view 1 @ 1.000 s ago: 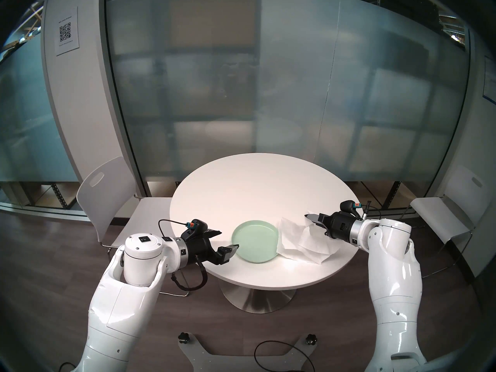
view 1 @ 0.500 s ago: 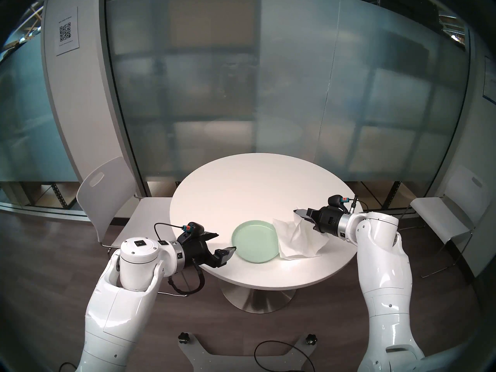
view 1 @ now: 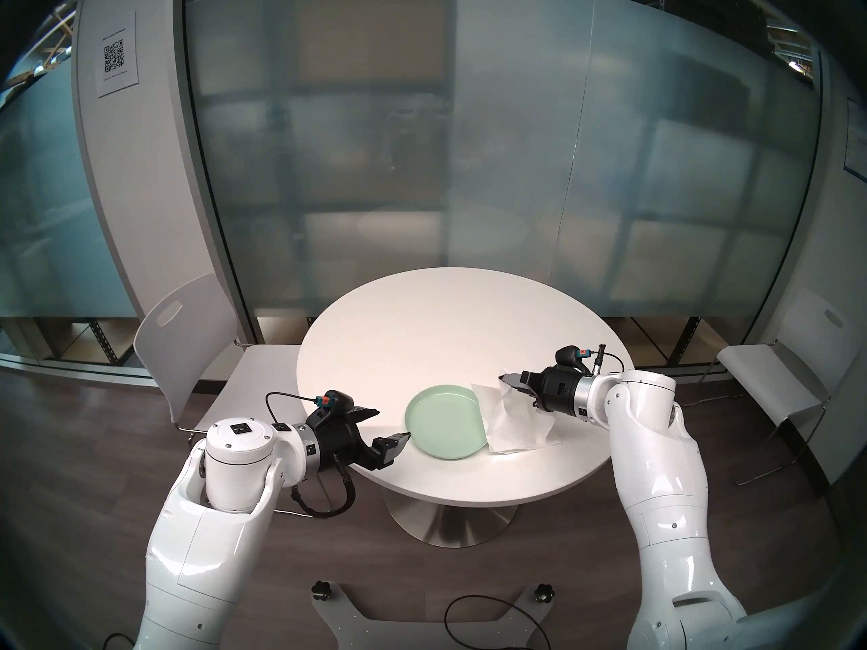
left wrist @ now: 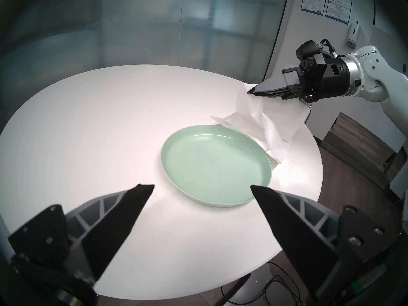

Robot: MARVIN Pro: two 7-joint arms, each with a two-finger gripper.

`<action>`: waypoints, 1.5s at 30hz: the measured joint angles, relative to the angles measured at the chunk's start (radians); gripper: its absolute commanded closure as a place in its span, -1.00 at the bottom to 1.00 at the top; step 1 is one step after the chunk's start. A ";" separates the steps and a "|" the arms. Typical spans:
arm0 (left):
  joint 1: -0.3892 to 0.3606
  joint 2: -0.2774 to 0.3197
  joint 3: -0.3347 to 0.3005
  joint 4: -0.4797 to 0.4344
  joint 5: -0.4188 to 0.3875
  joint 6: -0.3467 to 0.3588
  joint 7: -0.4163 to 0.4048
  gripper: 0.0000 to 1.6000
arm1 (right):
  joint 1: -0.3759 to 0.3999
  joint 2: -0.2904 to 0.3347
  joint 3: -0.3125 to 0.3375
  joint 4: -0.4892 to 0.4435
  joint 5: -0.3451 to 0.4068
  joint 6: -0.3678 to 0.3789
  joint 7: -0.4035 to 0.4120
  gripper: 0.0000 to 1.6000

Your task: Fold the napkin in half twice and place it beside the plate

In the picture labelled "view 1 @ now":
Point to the perforated metal rack post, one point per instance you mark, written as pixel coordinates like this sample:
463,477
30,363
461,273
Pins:
101,344
685,340

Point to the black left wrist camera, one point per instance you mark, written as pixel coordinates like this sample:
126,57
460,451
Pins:
336,403

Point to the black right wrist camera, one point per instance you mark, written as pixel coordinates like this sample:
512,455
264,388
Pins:
569,359

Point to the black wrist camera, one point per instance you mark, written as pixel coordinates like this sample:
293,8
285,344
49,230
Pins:
336,403
569,359

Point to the metal table pedestal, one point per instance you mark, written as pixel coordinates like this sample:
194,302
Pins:
447,523

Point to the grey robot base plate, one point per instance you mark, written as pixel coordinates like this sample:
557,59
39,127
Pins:
345,621

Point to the pale green plate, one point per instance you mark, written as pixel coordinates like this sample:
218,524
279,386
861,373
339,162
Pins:
443,422

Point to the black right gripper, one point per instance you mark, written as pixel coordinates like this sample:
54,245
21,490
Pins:
559,391

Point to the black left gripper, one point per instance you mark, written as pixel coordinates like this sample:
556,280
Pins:
339,442

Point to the black star knob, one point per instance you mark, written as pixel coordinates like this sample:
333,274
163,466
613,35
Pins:
320,590
542,591

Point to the QR code paper sign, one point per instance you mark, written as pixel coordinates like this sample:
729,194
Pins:
116,56

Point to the white paper napkin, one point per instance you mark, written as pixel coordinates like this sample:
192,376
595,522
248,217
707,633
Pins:
515,425

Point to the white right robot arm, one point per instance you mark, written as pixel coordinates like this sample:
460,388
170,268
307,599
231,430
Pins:
664,486

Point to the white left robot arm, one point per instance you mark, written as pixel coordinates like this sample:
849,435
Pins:
203,540

